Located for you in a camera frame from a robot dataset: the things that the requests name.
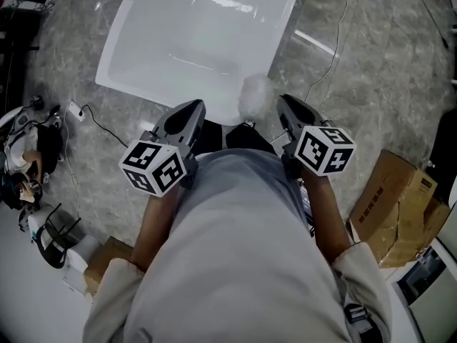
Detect person's right forearm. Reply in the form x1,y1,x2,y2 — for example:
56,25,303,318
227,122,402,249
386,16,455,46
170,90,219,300
303,168,353,264

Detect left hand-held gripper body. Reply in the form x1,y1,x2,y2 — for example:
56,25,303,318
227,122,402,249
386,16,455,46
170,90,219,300
119,131,199,198

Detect white cleaning cloth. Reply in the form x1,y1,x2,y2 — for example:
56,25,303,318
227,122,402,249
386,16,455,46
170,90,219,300
237,72,278,121

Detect black power cable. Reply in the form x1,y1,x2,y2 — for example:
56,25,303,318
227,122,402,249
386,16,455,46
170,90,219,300
80,104,129,149

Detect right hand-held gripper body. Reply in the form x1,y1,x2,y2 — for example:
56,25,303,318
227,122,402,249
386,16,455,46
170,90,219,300
281,121,358,180

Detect dark hip device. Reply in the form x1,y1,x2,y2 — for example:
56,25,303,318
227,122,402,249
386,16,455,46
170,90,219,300
299,184,315,235

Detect white power strip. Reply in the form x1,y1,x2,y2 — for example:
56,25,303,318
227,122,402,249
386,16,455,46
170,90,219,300
67,101,86,122

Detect long white floor cable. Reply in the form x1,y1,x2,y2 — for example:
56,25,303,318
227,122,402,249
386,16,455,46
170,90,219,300
269,0,351,144

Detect grey backpack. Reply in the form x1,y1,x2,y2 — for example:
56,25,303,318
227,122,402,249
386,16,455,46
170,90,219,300
0,107,40,156

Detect tangled black cable bundle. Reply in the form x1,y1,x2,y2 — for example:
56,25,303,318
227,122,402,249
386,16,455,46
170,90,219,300
30,96,61,121

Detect white bathtub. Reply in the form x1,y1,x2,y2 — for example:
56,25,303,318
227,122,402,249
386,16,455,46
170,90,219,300
94,0,306,126

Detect black desk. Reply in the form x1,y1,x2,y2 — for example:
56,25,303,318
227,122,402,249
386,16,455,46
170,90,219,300
0,7,42,99

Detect person's black trousers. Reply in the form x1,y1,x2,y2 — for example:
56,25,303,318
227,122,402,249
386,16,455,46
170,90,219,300
192,119,278,156

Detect black metal chair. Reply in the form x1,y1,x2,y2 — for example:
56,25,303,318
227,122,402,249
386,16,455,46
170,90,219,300
35,202,82,269

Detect black strap buckle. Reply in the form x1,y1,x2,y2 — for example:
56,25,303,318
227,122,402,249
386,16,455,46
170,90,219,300
344,304,371,327

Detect long black floor cable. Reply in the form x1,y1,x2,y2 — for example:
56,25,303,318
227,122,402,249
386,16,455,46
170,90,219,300
406,0,449,48

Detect thin white power strip cable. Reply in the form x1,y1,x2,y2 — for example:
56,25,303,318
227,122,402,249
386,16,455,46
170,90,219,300
62,105,85,210

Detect white cabinet with dark window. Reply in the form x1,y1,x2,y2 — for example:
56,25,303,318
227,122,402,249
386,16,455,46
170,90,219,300
391,236,457,343

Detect person's left forearm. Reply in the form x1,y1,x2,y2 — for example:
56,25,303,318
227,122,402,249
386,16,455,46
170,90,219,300
130,187,179,273

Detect small brown cardboard box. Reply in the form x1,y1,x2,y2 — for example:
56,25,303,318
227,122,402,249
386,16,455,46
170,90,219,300
84,236,135,296

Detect person's grey shirt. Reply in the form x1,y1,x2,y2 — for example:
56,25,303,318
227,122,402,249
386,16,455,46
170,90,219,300
82,147,393,343

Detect large open cardboard box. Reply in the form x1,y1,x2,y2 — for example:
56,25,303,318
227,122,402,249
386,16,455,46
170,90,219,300
348,149,453,269

